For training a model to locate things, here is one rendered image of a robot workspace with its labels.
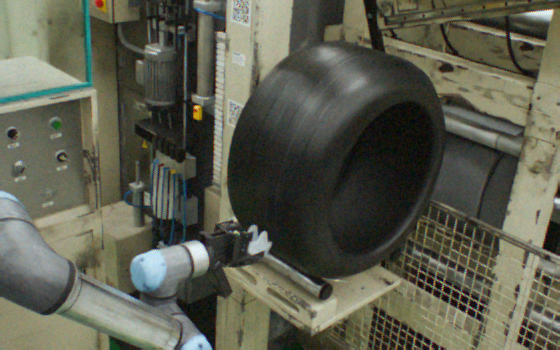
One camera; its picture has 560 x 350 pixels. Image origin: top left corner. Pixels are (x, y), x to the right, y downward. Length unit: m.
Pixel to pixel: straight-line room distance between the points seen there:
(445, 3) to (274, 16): 0.45
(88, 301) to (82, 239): 0.89
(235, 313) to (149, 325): 0.92
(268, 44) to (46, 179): 0.72
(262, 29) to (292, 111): 0.34
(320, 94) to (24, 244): 0.70
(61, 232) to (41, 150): 0.25
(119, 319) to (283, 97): 0.61
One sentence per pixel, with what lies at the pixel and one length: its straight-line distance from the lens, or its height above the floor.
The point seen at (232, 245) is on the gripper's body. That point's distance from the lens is 1.44.
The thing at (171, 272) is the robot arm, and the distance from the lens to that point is 1.35.
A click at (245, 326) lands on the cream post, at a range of 2.14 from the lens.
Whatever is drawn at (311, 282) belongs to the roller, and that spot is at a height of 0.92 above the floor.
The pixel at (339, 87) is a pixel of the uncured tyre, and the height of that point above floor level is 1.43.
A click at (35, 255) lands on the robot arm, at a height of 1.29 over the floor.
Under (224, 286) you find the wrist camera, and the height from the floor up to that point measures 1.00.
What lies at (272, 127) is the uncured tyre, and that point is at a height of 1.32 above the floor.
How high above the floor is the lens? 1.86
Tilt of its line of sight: 24 degrees down
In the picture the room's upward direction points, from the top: 4 degrees clockwise
